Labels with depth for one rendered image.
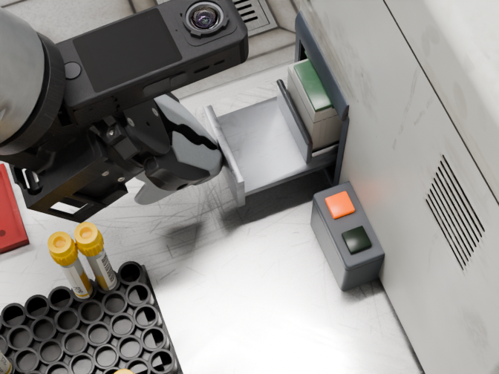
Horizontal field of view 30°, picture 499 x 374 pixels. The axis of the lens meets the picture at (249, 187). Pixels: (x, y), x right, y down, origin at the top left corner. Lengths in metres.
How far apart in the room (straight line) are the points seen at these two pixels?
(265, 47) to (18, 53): 1.37
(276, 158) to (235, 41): 0.16
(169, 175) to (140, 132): 0.04
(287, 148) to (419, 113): 0.21
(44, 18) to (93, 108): 1.39
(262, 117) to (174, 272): 0.13
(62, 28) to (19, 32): 1.41
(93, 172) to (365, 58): 0.17
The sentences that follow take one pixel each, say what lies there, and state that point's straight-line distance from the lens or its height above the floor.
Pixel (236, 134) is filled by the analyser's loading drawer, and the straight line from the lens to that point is 0.68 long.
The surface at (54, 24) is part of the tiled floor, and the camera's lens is 1.90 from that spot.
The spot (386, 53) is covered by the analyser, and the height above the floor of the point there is 1.10.
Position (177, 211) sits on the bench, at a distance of 0.70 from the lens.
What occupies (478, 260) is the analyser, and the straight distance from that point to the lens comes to 0.48.
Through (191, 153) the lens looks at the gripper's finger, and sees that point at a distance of 0.61.
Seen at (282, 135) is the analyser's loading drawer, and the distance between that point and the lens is 0.68.
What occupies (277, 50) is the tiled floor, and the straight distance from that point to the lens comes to 1.83.
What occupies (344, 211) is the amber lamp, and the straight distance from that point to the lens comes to 0.64.
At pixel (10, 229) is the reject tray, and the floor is 0.88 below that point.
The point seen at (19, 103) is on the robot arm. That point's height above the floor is 1.11.
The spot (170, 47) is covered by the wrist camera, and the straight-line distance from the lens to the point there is 0.53.
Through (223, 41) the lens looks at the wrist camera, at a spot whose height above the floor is 1.07.
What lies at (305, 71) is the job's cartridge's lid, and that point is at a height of 0.98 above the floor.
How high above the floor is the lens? 1.51
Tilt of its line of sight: 64 degrees down
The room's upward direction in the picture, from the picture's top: 2 degrees counter-clockwise
